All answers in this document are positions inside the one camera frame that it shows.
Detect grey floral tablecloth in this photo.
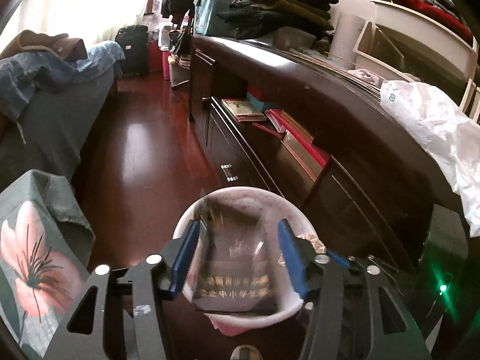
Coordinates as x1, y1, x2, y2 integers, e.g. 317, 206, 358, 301
0, 169, 95, 359

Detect white air purifier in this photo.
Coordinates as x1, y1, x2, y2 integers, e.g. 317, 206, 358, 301
329, 11, 370, 69

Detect metal drawer handle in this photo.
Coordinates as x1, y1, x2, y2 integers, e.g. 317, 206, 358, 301
220, 164, 241, 181

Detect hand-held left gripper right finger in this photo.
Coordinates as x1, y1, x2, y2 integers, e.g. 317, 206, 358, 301
277, 218, 432, 360

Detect white plastic bag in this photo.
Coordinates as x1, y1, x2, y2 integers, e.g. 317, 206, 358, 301
380, 80, 480, 238

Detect red folded clothes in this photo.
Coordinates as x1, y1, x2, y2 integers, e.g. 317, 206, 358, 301
388, 0, 470, 39

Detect red suitcase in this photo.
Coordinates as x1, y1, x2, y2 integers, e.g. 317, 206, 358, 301
149, 39, 164, 74

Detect stack of dark folded clothes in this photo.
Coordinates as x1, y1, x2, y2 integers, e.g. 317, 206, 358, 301
217, 0, 340, 41

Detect teal flat box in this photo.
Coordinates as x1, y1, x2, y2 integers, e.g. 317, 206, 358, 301
246, 95, 279, 112

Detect white shelf organizer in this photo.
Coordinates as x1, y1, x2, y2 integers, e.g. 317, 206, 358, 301
354, 0, 480, 122

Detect clear plastic box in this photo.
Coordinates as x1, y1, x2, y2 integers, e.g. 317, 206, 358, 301
262, 28, 318, 52

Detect tan cover book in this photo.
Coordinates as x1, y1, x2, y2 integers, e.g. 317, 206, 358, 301
221, 98, 268, 123

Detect red folder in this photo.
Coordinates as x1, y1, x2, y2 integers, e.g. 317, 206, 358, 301
264, 109, 298, 134

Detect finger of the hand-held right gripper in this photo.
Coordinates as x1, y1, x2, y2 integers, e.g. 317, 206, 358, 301
325, 249, 361, 271

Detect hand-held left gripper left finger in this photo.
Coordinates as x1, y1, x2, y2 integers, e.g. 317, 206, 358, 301
39, 219, 201, 360

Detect teal bag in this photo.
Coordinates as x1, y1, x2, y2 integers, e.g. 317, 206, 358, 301
194, 0, 241, 37

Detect brown jacket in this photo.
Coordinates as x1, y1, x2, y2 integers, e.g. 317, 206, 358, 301
7, 30, 89, 61

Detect dark packet with gold print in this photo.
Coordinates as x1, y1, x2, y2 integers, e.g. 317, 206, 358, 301
183, 194, 279, 316

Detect dark wooden cabinet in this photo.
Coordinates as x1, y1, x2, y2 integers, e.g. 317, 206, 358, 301
189, 34, 466, 275

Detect small pink bin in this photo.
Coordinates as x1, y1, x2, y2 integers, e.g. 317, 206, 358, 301
162, 50, 177, 80

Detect black handbag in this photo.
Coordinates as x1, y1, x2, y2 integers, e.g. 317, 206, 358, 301
169, 30, 193, 55

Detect black suitcase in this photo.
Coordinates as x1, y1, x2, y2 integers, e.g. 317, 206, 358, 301
114, 25, 150, 78

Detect pink cloth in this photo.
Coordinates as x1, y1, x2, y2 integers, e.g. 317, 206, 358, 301
349, 68, 384, 88

